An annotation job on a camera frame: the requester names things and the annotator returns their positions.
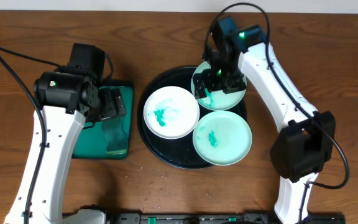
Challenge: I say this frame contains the mint green plate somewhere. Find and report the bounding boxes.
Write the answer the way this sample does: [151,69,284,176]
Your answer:
[190,62,246,111]
[193,111,252,166]

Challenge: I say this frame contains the white plate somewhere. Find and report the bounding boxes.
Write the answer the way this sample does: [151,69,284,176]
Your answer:
[141,86,200,139]

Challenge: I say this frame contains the green scrubbing sponge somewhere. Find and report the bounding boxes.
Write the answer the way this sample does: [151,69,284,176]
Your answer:
[102,118,128,154]

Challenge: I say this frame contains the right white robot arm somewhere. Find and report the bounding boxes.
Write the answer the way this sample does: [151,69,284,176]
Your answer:
[191,17,336,223]

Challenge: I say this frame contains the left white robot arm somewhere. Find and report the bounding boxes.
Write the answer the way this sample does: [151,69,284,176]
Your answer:
[4,43,127,223]

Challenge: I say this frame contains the rectangular green water tray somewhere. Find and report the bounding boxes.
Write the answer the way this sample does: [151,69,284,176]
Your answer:
[73,80,134,160]

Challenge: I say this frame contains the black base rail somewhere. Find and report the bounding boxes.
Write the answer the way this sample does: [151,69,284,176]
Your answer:
[113,212,347,224]

